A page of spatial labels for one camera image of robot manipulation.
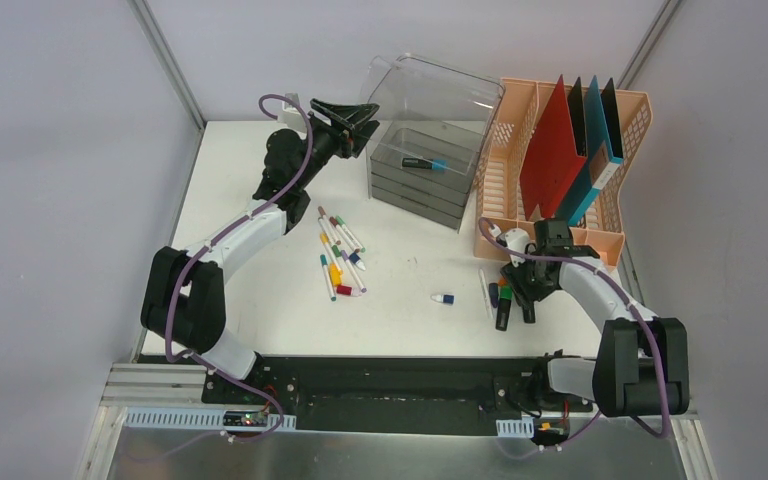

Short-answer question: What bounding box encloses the peach file organizer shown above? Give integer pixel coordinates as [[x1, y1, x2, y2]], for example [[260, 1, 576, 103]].
[[474, 78, 652, 270]]

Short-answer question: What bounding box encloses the blue black marker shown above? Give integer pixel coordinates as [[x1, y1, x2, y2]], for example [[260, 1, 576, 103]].
[[401, 157, 447, 171]]

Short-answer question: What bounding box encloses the brown marker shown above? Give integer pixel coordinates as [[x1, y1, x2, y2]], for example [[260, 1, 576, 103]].
[[317, 206, 341, 245]]

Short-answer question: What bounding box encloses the green cap marker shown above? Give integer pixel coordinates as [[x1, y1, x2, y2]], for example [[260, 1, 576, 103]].
[[335, 216, 366, 253]]

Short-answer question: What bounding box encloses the white pen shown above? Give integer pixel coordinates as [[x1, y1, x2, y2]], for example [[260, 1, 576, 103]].
[[478, 268, 494, 322]]

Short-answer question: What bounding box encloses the teal notebook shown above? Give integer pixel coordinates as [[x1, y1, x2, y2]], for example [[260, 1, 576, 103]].
[[556, 76, 625, 227]]

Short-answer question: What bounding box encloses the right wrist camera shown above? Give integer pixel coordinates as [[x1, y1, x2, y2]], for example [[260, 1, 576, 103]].
[[492, 227, 531, 254]]

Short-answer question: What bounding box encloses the green highlighter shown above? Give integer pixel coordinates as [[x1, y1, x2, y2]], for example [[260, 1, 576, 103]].
[[495, 285, 513, 331]]

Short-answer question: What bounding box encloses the purple marker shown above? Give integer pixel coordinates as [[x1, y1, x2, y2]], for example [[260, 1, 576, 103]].
[[340, 250, 367, 293]]

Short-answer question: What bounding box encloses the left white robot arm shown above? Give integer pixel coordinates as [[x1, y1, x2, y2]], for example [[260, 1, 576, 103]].
[[140, 96, 380, 405]]

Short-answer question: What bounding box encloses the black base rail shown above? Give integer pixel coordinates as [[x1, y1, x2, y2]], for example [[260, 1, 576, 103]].
[[138, 355, 611, 439]]

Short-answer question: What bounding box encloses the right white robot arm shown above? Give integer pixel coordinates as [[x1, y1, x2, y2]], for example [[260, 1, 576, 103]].
[[487, 219, 690, 419]]

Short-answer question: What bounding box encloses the small blue cap bottle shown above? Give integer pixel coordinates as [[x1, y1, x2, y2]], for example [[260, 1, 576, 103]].
[[431, 294, 455, 305]]

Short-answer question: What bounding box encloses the clear grey drawer box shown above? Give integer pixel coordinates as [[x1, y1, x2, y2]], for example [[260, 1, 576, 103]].
[[360, 54, 505, 230]]

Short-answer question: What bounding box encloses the red folder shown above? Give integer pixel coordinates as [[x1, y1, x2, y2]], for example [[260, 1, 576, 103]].
[[519, 77, 587, 221]]

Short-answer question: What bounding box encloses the teal marker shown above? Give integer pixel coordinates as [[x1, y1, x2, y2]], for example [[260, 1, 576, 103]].
[[320, 254, 336, 302]]

